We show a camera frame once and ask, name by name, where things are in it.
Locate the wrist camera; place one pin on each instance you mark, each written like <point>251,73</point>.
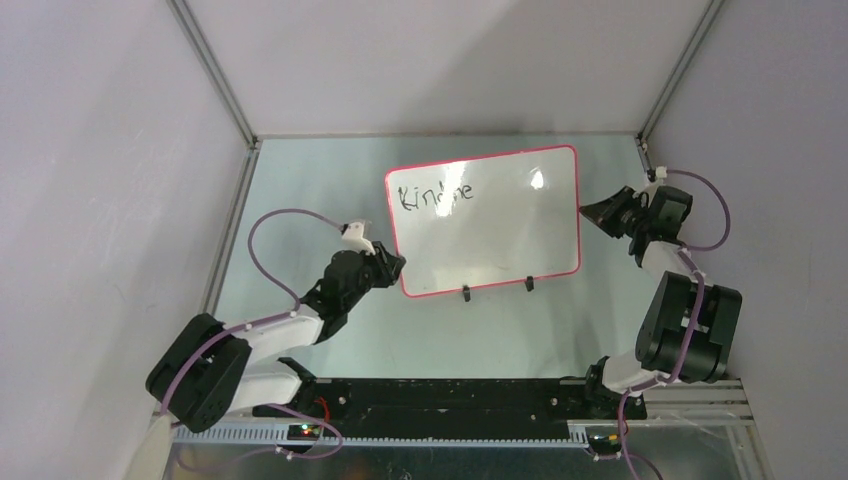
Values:
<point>656,178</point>
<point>354,237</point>

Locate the pink framed whiteboard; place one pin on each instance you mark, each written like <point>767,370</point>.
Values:
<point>486,221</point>

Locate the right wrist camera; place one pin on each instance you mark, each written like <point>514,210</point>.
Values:
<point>656,178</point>

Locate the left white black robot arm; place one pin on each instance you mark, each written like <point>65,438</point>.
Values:
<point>211,370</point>

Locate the wire whiteboard stand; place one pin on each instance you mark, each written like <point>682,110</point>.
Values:
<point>497,288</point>

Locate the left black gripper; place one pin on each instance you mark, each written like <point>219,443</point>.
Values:
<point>388,265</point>

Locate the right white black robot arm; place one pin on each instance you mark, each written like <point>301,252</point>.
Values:
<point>688,329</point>

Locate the circuit board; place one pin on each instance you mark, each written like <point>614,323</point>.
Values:
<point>605,445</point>
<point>304,432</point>

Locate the white object at corner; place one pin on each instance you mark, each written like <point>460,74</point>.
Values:
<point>151,457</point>

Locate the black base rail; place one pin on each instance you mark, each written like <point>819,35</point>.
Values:
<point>455,409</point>

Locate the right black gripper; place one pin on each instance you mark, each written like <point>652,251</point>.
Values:
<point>604,213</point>

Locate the aluminium frame profile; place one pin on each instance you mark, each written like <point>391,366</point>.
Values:
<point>696,397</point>

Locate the left circuit board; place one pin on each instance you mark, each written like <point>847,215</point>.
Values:
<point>304,432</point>

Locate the right circuit board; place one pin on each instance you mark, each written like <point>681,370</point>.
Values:
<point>605,445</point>

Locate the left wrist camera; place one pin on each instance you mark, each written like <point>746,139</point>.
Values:
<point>354,237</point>

